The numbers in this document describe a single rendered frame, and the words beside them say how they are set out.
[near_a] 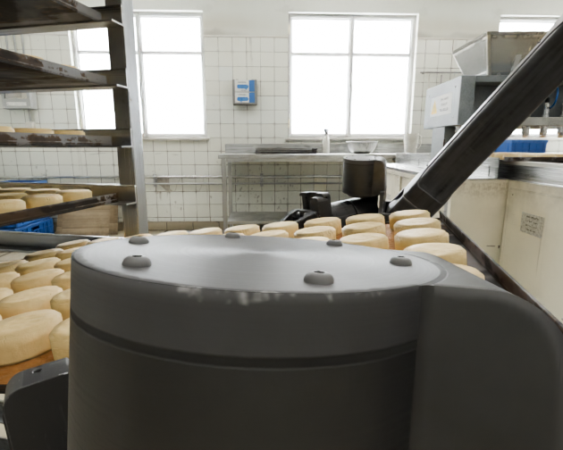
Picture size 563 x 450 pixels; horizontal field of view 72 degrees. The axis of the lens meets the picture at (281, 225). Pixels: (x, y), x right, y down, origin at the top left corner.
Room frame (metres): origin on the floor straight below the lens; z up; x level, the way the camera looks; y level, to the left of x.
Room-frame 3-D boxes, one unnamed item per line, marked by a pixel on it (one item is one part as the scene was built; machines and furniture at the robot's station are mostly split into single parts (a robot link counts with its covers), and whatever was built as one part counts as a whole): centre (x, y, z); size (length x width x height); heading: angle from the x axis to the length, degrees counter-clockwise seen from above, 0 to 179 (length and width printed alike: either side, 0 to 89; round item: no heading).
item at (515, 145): (4.16, -2.51, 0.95); 0.40 x 0.30 x 0.14; 95
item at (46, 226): (3.79, 2.65, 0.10); 0.60 x 0.40 x 0.20; 0
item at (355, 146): (4.12, -0.84, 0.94); 0.33 x 0.33 x 0.12
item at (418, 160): (1.98, -0.75, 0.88); 1.28 x 0.01 x 0.07; 179
